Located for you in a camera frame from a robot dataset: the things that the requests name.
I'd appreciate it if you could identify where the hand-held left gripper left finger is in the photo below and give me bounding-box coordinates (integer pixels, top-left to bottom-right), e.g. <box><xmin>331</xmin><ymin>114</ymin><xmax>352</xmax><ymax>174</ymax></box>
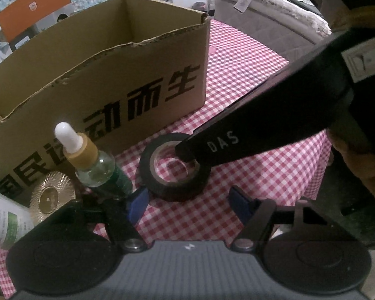
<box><xmin>71</xmin><ymin>186</ymin><xmax>151</xmax><ymax>254</ymax></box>

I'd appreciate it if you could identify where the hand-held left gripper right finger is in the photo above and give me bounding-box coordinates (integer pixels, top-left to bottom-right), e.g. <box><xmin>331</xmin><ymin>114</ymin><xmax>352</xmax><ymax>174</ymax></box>
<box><xmin>229</xmin><ymin>186</ymin><xmax>334</xmax><ymax>251</ymax></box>

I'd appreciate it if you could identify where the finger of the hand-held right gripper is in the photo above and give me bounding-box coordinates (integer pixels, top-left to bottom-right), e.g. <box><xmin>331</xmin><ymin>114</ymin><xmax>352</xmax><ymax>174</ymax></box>
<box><xmin>174</xmin><ymin>124</ymin><xmax>213</xmax><ymax>167</ymax></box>

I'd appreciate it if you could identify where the black tape roll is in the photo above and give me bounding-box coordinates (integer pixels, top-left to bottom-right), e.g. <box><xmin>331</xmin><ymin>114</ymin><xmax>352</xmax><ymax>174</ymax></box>
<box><xmin>139</xmin><ymin>133</ymin><xmax>212</xmax><ymax>201</ymax></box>

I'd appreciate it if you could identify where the green glass dropper bottle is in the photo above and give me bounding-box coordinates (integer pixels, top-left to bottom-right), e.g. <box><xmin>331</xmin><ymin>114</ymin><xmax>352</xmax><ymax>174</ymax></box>
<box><xmin>54</xmin><ymin>122</ymin><xmax>135</xmax><ymax>201</ymax></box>

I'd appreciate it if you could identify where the dark jar with gold lid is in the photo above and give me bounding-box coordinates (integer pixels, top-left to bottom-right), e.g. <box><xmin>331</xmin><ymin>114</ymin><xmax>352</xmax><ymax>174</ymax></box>
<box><xmin>28</xmin><ymin>172</ymin><xmax>79</xmax><ymax>224</ymax></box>

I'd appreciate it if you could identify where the brown cardboard box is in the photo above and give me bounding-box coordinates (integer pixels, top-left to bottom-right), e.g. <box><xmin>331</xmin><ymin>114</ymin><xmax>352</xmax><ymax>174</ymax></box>
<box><xmin>0</xmin><ymin>0</ymin><xmax>211</xmax><ymax>201</ymax></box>

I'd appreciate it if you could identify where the white supplement bottle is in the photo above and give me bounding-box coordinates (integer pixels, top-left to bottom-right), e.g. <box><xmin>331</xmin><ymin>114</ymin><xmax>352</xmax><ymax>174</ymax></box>
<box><xmin>0</xmin><ymin>187</ymin><xmax>35</xmax><ymax>251</ymax></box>

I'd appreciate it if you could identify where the pink checkered tablecloth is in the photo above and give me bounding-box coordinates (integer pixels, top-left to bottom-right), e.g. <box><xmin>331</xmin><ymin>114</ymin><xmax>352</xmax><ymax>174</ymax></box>
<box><xmin>0</xmin><ymin>19</ymin><xmax>332</xmax><ymax>288</ymax></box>

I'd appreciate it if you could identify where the grey upholstered bed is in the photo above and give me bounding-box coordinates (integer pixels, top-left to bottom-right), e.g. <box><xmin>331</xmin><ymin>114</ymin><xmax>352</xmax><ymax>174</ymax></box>
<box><xmin>206</xmin><ymin>0</ymin><xmax>319</xmax><ymax>61</ymax></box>

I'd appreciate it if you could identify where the grey bed with white blanket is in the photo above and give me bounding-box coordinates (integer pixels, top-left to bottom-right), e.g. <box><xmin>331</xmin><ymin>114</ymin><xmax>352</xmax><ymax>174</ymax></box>
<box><xmin>201</xmin><ymin>0</ymin><xmax>332</xmax><ymax>43</ymax></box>

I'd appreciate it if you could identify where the orange appliance packaging box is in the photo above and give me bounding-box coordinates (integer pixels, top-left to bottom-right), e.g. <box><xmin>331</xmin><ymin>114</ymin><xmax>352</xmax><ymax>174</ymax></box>
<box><xmin>0</xmin><ymin>0</ymin><xmax>74</xmax><ymax>54</ymax></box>

